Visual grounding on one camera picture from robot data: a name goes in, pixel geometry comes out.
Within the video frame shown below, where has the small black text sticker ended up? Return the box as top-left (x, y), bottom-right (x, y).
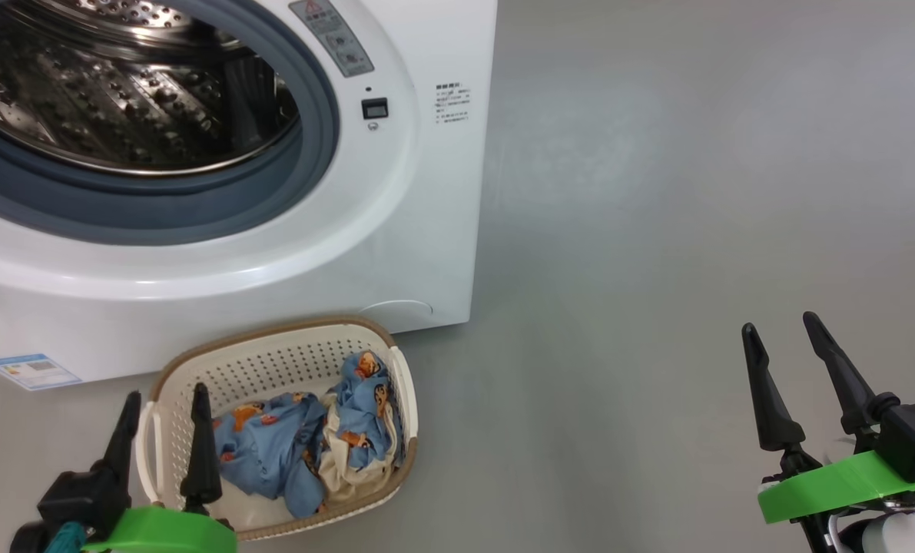
top-left (435, 83), bottom-right (472, 125)

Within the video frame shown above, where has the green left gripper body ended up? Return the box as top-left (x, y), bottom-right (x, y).
top-left (81, 505), bottom-right (237, 553)

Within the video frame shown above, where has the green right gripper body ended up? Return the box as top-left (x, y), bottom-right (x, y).
top-left (758, 451), bottom-right (915, 553)

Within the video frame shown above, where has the white front-load washing machine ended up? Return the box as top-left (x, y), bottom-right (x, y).
top-left (0, 0), bottom-right (498, 382)

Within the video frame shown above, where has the grey warning label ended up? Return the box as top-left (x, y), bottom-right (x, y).
top-left (289, 0), bottom-right (375, 78)

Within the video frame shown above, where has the round filter cover flap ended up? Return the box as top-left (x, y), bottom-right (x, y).
top-left (357, 300), bottom-right (433, 333)

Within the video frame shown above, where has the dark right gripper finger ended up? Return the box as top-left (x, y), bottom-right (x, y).
top-left (741, 323), bottom-right (805, 452)
top-left (803, 311), bottom-right (877, 435)

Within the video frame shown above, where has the blue energy label sticker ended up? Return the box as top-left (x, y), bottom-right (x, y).
top-left (0, 353), bottom-right (82, 391)

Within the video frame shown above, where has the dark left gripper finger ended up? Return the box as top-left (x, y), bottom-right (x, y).
top-left (181, 382), bottom-right (222, 508)
top-left (92, 390), bottom-right (141, 481)

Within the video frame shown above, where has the cream perforated laundry basket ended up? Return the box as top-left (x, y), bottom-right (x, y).
top-left (136, 316), bottom-right (419, 541)

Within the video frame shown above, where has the stainless steel washing machine drum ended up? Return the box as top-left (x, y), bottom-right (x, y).
top-left (0, 0), bottom-right (300, 176)

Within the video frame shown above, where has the grey rubber door gasket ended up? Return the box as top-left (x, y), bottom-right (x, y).
top-left (0, 0), bottom-right (340, 247)

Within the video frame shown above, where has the blue garment with orange print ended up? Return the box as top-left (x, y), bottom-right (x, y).
top-left (213, 392), bottom-right (327, 519)

